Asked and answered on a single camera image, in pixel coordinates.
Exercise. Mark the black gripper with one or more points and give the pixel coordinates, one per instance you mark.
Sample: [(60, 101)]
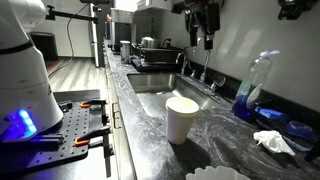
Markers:
[(209, 16)]

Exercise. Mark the white paper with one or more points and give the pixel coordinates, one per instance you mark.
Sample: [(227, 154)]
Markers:
[(272, 141)]

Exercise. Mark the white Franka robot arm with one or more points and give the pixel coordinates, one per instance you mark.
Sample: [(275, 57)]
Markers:
[(23, 83)]

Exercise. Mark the tall chrome faucet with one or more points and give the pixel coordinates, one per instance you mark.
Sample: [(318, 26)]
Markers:
[(205, 68)]

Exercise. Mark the small curved chrome faucet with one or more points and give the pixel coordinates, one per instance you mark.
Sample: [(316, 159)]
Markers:
[(183, 63)]

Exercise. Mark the black dish rack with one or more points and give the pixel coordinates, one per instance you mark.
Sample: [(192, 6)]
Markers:
[(160, 55)]

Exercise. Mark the stainless steel kettle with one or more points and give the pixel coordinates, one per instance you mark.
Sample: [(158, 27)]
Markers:
[(147, 42)]

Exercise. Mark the stainless steel sink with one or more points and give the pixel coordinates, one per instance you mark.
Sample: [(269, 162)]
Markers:
[(156, 86)]

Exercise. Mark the clear blue dish soap bottle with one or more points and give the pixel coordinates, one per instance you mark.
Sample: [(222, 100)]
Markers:
[(248, 96)]

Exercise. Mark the metal canister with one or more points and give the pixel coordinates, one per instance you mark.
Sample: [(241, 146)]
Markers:
[(125, 51)]

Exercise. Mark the steel coffee machine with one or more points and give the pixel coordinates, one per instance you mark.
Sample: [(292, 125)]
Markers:
[(120, 30)]

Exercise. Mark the white paper cup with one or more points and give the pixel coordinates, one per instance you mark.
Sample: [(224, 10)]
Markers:
[(180, 123)]

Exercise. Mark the metal stand pole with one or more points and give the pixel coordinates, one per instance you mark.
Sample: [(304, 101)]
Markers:
[(100, 36)]

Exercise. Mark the blue sponge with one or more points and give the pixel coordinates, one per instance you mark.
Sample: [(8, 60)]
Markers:
[(271, 113)]

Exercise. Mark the black orange clamp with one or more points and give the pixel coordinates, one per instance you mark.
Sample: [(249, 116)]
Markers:
[(95, 104), (96, 133)]

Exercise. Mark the white coffee filter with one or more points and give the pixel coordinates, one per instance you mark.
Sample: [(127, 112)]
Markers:
[(216, 174)]

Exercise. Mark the black floor trash can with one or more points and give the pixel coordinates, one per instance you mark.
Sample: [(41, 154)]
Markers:
[(45, 45)]

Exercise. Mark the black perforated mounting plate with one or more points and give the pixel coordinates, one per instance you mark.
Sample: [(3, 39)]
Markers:
[(71, 133)]

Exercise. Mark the black wall mounted device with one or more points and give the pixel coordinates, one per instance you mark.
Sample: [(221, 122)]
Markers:
[(295, 7)]

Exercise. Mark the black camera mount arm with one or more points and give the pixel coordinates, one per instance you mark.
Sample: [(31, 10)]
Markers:
[(71, 15)]

